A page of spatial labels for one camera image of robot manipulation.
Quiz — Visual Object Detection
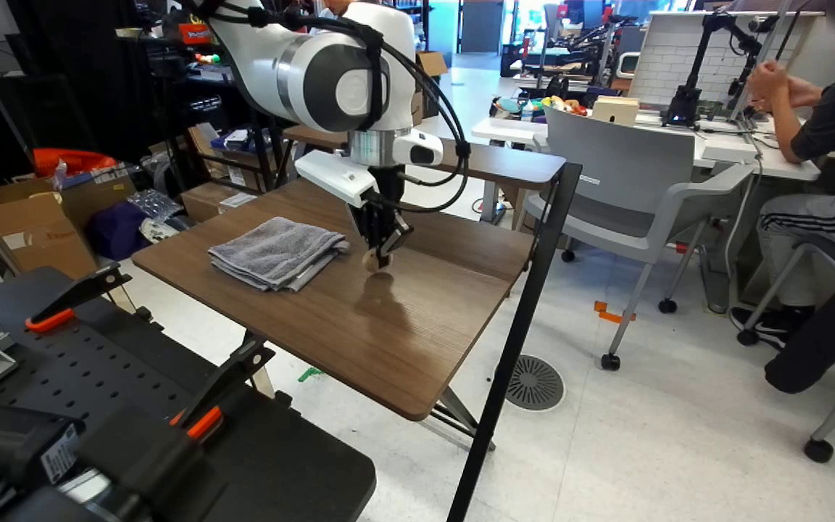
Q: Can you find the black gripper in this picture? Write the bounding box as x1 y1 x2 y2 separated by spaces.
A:
353 163 415 269

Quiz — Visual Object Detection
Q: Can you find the grey towel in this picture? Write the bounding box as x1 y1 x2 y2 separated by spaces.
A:
207 216 353 295

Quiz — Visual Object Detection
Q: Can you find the orange round object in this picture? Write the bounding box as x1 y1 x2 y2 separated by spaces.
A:
176 21 214 52

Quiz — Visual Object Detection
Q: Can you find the open cardboard box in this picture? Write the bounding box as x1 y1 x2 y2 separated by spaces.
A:
415 50 453 120

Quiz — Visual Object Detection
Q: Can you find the small cardboard box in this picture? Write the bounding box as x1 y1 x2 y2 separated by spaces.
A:
181 179 259 226

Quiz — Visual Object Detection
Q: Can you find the colourful toy pile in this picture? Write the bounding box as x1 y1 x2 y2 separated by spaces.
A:
488 88 598 121

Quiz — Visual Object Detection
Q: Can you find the round floor drain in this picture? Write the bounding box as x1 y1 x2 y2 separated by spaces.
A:
505 353 569 414

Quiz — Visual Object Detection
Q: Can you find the blue white patterned cloth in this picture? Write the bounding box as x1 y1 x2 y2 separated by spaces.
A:
128 187 191 246

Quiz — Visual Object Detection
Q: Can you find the grey office chair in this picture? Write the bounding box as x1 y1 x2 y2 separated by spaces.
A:
542 108 760 375

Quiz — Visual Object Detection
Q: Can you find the beige box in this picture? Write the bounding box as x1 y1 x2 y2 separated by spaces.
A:
591 94 644 127

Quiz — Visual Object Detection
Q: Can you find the dark blue bag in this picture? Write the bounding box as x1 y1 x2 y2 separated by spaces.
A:
82 197 157 265

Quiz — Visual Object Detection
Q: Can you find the orange bag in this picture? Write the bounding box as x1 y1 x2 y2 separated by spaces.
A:
28 144 121 179

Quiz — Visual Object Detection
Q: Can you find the white grid board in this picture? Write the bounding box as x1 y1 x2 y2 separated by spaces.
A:
630 10 805 110

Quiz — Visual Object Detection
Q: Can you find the large cardboard box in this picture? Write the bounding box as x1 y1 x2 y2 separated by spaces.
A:
0 178 105 284

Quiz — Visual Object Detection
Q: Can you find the black perforated workbench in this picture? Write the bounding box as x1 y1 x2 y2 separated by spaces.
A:
0 268 379 522

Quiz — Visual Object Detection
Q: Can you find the white desk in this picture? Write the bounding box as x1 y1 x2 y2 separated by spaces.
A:
473 95 823 187

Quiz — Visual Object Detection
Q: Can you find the seated person black shirt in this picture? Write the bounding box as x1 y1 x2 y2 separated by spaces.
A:
746 0 835 395

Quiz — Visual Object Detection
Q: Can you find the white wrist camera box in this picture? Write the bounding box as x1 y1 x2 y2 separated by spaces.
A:
294 147 384 213

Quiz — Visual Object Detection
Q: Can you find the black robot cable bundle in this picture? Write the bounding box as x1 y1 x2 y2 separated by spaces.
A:
197 0 473 216

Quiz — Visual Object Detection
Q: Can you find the black metal table frame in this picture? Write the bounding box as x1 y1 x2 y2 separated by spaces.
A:
424 159 585 522

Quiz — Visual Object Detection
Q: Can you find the black clamp orange handle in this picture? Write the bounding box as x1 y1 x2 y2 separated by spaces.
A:
108 330 282 522
24 262 136 340

